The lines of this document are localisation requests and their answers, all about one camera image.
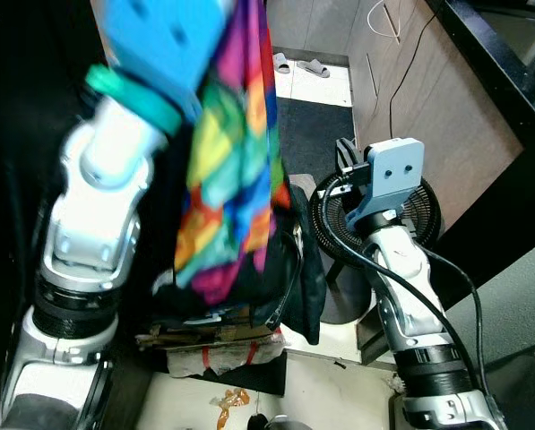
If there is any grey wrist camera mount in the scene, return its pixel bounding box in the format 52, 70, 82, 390
343, 137, 427, 227
101, 0, 237, 122

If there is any brown wooden cabinet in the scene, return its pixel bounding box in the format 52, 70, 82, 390
348, 0, 524, 236

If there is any white cord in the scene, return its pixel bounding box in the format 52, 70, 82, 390
368, 0, 404, 43

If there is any rainbow coloured cloth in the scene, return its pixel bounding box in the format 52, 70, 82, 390
173, 0, 291, 307

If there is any orange plastic wrapper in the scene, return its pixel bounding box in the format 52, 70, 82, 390
211, 388, 251, 430

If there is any black countertop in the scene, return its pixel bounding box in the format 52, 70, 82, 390
427, 0, 535, 280

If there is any white plastic bag red print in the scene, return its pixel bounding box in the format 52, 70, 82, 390
167, 339, 288, 379

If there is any thin black cord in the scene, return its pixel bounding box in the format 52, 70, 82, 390
389, 36, 440, 137

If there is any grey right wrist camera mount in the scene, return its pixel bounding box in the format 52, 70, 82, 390
343, 137, 427, 227

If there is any brown cardboard box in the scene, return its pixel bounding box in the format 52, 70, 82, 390
136, 309, 282, 350

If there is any black floor fan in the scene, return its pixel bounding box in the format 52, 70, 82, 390
307, 168, 444, 325

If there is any dark grey floor mat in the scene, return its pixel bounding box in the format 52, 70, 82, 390
276, 97, 354, 185

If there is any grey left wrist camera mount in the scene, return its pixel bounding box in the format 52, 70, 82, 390
101, 0, 237, 122

